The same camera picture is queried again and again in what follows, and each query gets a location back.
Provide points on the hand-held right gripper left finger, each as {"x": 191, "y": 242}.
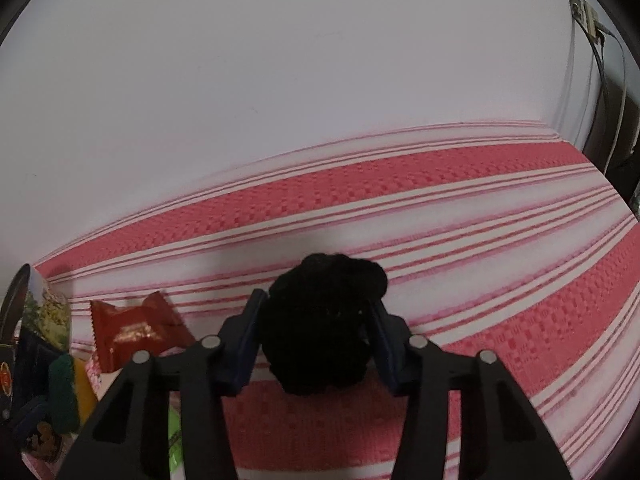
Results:
{"x": 245, "y": 345}

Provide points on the red white striped tablecloth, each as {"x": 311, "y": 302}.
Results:
{"x": 400, "y": 220}

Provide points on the dark red snack packet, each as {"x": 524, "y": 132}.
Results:
{"x": 132, "y": 330}

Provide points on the pink snack packet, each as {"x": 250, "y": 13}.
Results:
{"x": 93, "y": 375}

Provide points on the black knitted ball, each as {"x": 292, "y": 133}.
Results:
{"x": 320, "y": 320}

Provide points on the round dark blue cookie tin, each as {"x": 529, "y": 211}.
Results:
{"x": 45, "y": 310}

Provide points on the green and white box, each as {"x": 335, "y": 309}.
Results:
{"x": 174, "y": 435}

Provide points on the yellow green scouring sponge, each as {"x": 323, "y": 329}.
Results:
{"x": 62, "y": 390}

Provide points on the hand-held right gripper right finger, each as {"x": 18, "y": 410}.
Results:
{"x": 387, "y": 355}

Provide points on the white wall socket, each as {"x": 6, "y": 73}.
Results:
{"x": 592, "y": 22}

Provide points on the wall socket with black plug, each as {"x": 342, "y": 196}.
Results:
{"x": 577, "y": 7}

